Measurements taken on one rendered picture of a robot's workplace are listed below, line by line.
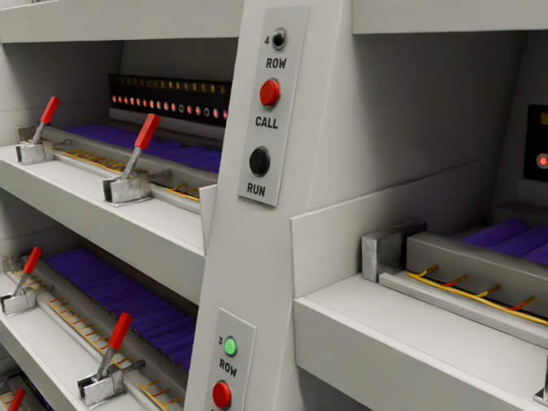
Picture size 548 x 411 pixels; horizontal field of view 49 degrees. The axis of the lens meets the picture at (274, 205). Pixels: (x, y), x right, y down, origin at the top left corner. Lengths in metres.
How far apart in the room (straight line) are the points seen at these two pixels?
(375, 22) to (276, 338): 0.19
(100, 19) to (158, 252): 0.26
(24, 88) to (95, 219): 0.43
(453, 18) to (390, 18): 0.04
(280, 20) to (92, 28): 0.32
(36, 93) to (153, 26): 0.47
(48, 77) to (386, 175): 0.70
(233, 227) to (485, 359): 0.18
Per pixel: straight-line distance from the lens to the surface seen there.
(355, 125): 0.37
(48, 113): 0.83
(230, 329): 0.41
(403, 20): 0.34
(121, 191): 0.58
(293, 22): 0.38
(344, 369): 0.35
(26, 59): 1.00
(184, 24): 0.51
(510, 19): 0.30
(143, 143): 0.59
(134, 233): 0.53
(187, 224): 0.51
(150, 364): 0.65
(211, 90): 0.74
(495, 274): 0.36
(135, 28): 0.58
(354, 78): 0.37
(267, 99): 0.38
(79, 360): 0.73
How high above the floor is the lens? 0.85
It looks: 7 degrees down
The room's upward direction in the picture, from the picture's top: 9 degrees clockwise
